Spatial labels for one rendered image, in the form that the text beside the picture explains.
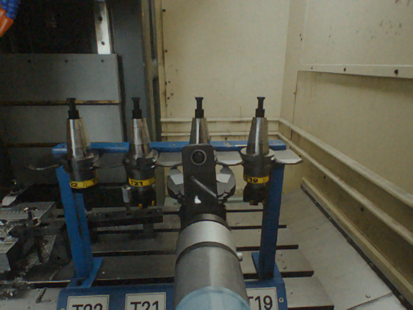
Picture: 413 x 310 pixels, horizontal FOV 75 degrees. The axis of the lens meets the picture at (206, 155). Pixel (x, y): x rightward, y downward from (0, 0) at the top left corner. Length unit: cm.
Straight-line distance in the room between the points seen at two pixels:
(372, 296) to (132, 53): 107
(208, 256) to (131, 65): 93
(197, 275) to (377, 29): 77
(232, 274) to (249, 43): 131
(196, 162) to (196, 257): 13
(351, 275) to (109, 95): 99
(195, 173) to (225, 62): 114
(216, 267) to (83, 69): 96
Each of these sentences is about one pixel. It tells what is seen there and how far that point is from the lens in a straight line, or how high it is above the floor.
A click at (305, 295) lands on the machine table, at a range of 70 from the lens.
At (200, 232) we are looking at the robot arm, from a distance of 32.
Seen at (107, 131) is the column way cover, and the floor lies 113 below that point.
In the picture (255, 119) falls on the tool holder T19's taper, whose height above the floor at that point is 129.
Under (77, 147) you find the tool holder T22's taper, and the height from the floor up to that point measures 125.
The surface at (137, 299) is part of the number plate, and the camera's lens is 61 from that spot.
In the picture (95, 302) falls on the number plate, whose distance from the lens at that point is 63.
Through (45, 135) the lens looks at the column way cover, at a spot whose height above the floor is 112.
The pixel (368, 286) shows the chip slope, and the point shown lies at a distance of 88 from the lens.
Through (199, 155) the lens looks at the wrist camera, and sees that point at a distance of 37.
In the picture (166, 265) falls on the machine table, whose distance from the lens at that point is 74.
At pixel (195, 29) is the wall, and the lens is 147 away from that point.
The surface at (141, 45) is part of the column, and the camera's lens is 112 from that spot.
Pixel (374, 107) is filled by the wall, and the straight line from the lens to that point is 86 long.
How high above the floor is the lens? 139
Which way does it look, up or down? 19 degrees down
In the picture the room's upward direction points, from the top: straight up
